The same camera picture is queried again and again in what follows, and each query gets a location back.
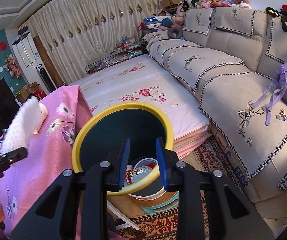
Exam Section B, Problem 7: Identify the cream patterned curtain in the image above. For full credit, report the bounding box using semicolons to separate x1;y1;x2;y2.
26;0;160;84

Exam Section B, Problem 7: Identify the beige paper cup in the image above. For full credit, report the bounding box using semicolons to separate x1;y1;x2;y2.
33;103;48;134

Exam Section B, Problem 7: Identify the pink floral tablecloth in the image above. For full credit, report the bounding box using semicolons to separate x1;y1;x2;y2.
0;85;92;236

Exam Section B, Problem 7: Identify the floral bed mattress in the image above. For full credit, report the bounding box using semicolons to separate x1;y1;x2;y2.
74;55;211;158

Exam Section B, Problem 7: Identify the blue white plush toy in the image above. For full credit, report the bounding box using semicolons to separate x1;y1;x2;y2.
143;15;173;29

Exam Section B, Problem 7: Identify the low shelf of toys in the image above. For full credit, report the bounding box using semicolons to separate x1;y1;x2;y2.
85;42;144;74

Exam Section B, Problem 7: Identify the pile of plush toys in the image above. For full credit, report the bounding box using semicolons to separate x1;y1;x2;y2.
160;0;252;28

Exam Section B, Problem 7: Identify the patterned red floor rug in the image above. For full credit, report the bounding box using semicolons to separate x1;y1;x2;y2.
108;136;251;239

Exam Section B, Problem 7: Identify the grey neck pillow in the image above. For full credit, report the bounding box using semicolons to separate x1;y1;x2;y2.
167;27;183;39

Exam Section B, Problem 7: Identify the white foam fruit net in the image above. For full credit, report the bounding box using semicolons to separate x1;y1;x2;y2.
0;97;40;154

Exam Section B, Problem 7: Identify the black mouse plush toy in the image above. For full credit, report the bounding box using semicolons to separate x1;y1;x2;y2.
265;4;287;32

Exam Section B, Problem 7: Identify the beige sofa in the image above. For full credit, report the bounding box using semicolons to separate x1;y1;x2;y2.
142;6;287;221

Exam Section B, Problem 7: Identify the yellow rimmed black trash bin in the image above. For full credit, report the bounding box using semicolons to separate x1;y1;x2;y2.
71;102;174;196

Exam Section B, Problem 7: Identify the black tower fan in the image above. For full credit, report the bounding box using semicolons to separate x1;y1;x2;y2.
37;64;56;93

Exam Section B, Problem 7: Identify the red snack wrapper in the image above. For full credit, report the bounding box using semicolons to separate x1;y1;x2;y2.
124;166;152;186

